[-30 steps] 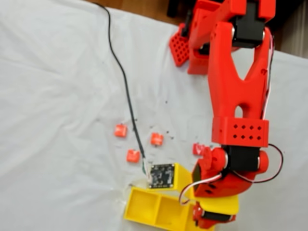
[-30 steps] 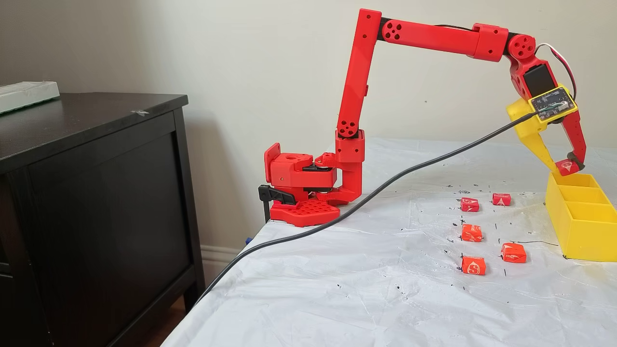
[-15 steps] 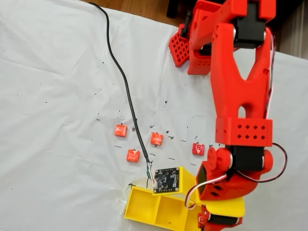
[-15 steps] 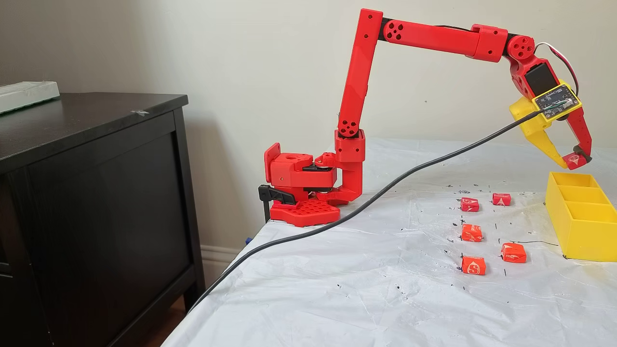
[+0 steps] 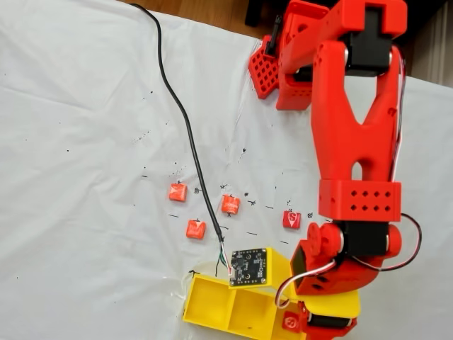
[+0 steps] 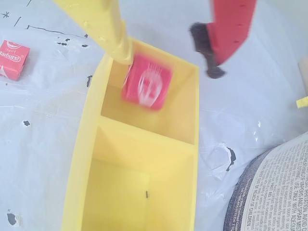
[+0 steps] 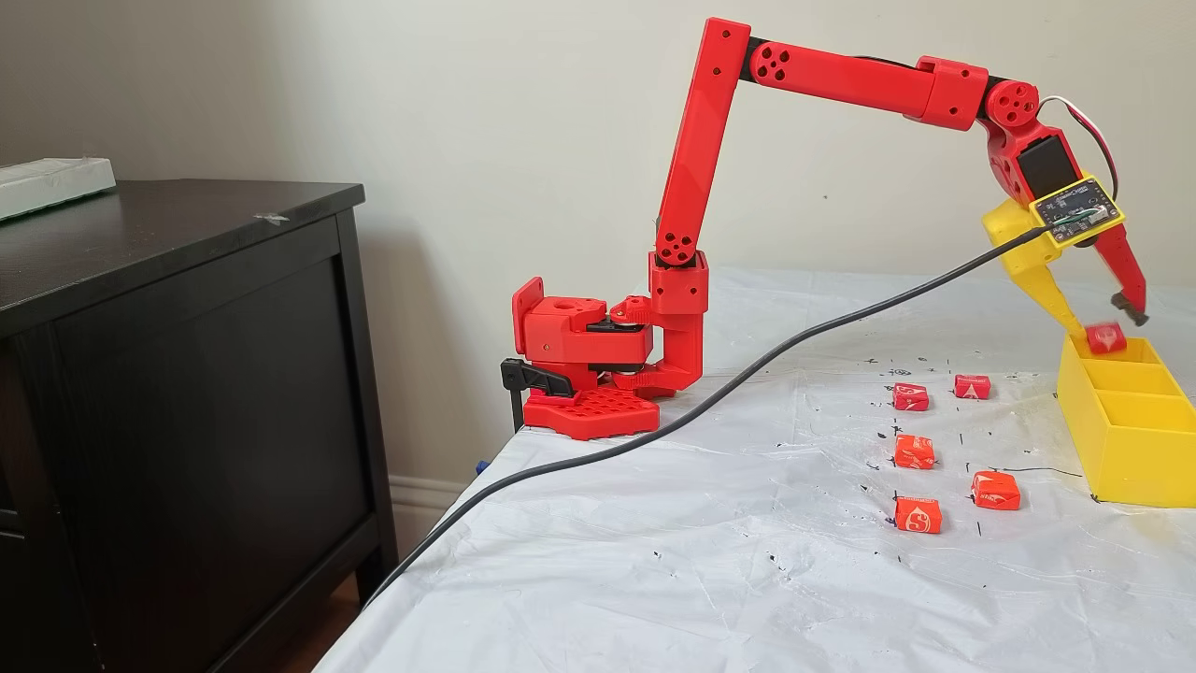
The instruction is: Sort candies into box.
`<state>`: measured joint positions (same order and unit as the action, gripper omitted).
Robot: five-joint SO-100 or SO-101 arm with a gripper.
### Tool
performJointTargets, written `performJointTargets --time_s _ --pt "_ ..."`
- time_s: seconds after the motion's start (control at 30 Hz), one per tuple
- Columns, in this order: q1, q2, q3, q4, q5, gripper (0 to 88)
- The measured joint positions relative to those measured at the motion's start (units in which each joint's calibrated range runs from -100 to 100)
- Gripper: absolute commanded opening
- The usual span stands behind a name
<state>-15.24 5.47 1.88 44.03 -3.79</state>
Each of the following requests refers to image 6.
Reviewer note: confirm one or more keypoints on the yellow three-compartment box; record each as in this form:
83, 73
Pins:
144, 192

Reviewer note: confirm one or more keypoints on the small yellow plastic piece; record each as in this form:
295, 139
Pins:
302, 102

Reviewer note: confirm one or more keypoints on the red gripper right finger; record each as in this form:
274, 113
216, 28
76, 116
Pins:
231, 24

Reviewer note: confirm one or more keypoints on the red candy circled S print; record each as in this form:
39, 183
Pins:
149, 81

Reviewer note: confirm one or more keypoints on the spray can with printed label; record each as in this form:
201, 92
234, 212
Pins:
276, 187

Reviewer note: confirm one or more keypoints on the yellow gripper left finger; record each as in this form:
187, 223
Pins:
96, 19

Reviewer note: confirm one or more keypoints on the white plastic table cover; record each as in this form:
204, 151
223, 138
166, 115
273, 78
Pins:
36, 144

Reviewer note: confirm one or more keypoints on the red candy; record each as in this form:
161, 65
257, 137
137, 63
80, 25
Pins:
12, 60

